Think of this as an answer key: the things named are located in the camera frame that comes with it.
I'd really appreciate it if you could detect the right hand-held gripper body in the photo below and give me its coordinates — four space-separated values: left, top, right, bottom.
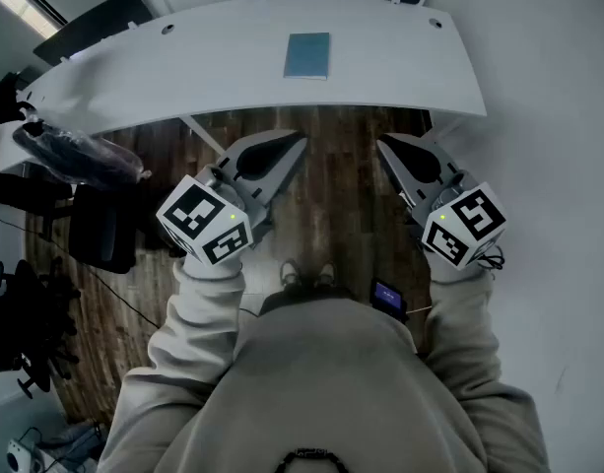
404 169 508 272

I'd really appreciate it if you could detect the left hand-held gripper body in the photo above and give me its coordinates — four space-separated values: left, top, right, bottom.
156 163 274 268

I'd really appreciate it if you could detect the blue notebook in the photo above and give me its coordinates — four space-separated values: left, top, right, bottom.
282 32 331 82

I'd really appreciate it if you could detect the person's left forearm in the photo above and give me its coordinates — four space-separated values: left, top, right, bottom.
147 257 247 388

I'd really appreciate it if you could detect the person's right forearm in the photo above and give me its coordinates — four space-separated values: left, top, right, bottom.
423 263 503 398

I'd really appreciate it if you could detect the white desk leg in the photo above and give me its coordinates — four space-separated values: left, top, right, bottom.
178 113 224 155

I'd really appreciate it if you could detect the person's left shoe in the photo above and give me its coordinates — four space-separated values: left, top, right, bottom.
279 258 302 288

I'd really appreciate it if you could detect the person's shoe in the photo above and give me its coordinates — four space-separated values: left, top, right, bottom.
279 258 302 288
314 261 338 285

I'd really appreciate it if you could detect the black device with blue screen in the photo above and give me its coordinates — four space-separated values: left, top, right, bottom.
369 277 410 322

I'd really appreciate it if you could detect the person's right shoe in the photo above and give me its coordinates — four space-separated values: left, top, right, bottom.
314 261 338 285

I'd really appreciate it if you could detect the plastic-wrapped black office chair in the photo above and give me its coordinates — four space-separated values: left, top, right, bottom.
11 120 153 186

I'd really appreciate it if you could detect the person's beige sweatshirt torso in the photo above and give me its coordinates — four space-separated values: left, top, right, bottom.
97 297 552 473

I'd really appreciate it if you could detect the white round device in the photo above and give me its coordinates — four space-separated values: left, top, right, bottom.
5 439 41 473

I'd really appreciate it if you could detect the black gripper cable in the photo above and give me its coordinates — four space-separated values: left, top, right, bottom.
478 244 505 271

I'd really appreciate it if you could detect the black floor cable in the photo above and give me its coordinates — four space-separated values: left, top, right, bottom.
0 212 161 329

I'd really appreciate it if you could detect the black beaded necklace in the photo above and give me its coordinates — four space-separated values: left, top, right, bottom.
274 446 350 473

